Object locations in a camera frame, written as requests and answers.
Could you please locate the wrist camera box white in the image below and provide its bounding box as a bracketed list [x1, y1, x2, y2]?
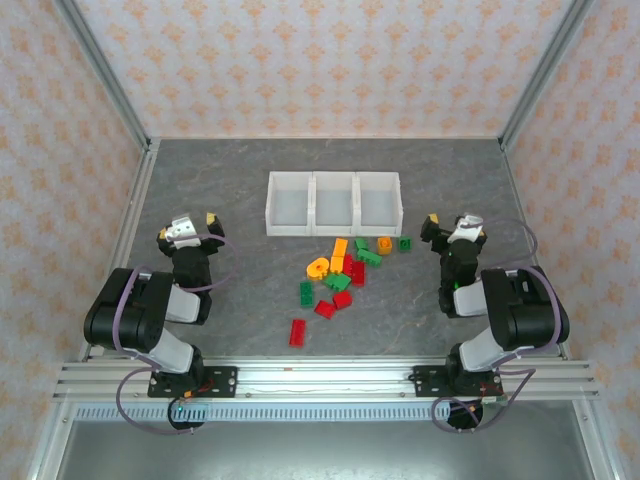
[447, 213, 486, 245]
[167, 213, 202, 247]

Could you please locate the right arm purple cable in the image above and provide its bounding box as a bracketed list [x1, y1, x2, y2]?
[431, 217, 564, 434]

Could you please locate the silver aluminium frame post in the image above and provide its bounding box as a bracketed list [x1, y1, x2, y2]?
[499, 0, 599, 151]
[53, 0, 154, 151]

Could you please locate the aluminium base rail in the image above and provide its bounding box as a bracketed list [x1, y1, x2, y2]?
[53, 360, 601, 400]

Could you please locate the silver table side rail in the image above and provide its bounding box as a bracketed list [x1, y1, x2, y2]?
[499, 139, 572, 361]
[82, 139, 162, 361]

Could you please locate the grey slotted cable duct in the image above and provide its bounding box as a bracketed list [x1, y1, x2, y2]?
[74, 405, 451, 422]

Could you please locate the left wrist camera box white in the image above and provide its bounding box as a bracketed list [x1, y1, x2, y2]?
[167, 213, 202, 247]

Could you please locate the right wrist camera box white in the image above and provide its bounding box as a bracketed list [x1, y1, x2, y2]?
[447, 213, 486, 245]

